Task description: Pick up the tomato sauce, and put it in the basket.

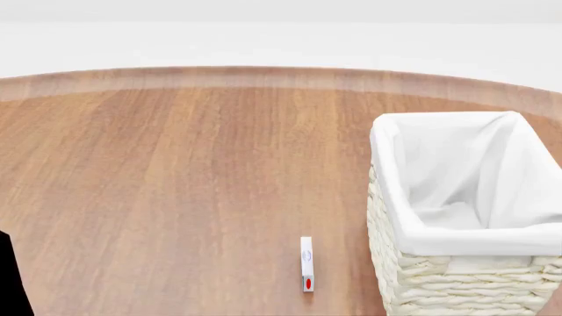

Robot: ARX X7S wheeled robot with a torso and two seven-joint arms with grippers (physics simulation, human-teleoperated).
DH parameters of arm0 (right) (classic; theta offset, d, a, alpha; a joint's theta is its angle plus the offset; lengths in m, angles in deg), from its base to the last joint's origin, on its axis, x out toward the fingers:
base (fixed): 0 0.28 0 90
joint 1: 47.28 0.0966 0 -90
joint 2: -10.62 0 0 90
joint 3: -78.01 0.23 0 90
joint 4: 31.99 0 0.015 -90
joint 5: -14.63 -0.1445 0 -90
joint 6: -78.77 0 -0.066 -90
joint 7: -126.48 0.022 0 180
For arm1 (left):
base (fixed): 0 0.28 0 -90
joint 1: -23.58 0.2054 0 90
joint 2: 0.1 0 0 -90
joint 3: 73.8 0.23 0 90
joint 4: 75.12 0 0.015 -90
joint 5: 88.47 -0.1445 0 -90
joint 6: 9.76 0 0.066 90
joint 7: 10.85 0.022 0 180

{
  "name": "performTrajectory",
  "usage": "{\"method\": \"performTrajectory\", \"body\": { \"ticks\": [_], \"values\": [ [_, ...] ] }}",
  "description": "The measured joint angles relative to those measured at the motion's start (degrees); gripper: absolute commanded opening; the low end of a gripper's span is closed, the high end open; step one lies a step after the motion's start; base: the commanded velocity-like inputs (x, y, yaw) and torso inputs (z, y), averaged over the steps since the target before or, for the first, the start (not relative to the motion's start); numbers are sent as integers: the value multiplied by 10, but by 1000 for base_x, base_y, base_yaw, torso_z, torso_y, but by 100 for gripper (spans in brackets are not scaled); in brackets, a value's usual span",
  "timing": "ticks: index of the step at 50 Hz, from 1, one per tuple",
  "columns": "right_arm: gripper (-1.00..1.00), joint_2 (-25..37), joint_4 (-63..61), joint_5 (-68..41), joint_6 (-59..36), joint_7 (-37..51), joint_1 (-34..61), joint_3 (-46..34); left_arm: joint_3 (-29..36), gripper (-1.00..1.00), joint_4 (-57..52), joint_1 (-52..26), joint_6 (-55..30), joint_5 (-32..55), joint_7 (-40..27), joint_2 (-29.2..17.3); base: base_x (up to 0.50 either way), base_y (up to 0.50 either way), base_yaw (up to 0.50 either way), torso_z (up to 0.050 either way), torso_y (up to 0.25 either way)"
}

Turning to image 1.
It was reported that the white cloth basket liner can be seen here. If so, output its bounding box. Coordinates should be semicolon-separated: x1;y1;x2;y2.
369;111;562;258

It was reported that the white tomato sauce box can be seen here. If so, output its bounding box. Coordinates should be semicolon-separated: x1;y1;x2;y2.
299;235;316;294

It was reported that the cream woven wicker basket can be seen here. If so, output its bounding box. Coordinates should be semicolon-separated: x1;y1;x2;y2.
366;163;562;316

